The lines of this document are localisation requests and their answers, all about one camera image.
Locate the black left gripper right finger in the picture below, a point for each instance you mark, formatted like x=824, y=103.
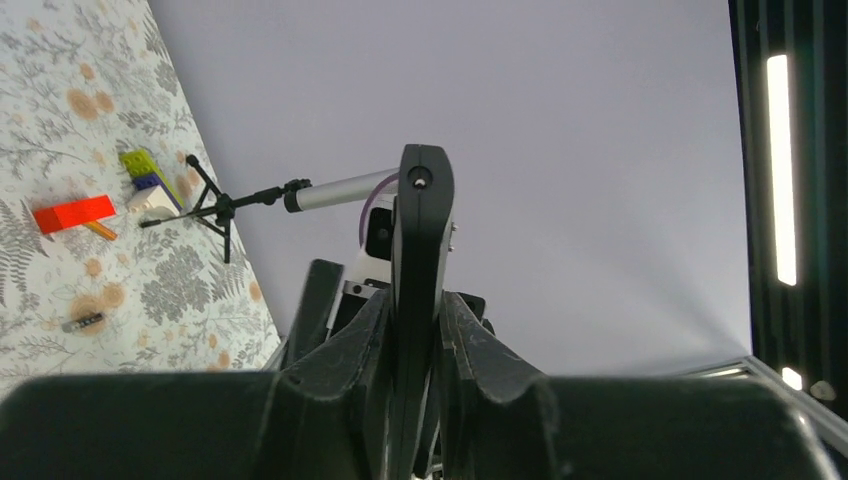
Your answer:
x=502, y=418

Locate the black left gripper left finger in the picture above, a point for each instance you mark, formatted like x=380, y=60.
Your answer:
x=313, y=420

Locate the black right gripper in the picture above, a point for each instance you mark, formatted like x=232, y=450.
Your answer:
x=309, y=327

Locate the silver microphone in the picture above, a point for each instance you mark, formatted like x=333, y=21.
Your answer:
x=338, y=192

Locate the black microphone tripod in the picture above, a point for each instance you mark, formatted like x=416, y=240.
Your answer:
x=216, y=210

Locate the white toy block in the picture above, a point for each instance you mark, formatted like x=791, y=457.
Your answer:
x=153, y=200

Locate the green purple toy brick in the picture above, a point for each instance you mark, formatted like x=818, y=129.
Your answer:
x=145, y=173

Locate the orange stick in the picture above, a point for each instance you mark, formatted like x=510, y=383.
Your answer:
x=101, y=230

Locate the red block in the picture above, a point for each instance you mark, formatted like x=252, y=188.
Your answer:
x=72, y=214

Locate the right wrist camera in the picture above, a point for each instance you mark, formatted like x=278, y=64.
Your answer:
x=371, y=269

